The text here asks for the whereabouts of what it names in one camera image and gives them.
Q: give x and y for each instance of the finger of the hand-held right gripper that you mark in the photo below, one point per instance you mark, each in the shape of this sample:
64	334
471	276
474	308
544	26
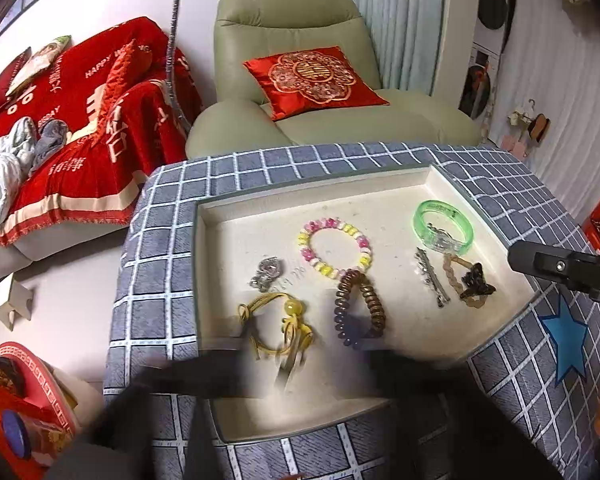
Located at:
565	267

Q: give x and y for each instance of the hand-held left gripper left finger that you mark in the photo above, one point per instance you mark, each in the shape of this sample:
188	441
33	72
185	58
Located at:
180	385

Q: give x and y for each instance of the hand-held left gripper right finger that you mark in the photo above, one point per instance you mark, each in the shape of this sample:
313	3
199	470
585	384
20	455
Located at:
430	395

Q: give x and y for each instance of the silver metal hair clip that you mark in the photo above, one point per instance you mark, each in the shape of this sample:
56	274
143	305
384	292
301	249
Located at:
432	280

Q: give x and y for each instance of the purple heart silver pendant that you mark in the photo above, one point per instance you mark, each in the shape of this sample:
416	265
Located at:
266	272

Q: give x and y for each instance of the white shallow tray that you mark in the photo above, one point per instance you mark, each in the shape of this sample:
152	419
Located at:
370	240

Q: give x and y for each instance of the green translucent bangle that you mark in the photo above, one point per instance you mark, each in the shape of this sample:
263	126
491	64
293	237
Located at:
455	232

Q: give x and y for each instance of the red patterned gift box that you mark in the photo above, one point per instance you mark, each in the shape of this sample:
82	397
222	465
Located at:
20	400

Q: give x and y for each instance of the white ribbed curtain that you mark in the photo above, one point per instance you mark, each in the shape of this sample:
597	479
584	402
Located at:
570	85

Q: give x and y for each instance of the small white stool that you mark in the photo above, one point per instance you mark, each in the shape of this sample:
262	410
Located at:
10	302

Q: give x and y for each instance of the white sofa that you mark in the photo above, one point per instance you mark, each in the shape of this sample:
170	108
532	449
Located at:
45	245

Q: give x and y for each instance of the white washing machine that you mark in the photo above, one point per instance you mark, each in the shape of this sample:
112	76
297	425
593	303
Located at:
477	85

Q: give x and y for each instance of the white dryer with dark door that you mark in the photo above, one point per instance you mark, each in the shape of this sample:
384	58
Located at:
495	0

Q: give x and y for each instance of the pile of pale clothes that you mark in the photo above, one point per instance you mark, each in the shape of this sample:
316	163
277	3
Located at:
10	165

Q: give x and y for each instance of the red printed blanket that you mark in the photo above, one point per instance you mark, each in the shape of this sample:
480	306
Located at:
95	100

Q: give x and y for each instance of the pale blue curtain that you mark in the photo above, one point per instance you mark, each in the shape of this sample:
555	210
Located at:
395	15

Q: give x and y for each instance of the red embroidered cushion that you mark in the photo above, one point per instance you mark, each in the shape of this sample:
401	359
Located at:
310	80

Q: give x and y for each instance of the silver floor lamp pole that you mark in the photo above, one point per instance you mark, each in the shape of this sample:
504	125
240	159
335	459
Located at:
172	50

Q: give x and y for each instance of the white green printed pillow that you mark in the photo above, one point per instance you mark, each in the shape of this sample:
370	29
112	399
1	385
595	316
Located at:
37	62

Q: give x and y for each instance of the pale green leather armchair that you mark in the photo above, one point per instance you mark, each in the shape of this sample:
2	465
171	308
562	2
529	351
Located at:
285	25

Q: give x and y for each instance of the wall hooks with hanging accessories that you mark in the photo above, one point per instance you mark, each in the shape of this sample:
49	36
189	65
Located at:
535	127

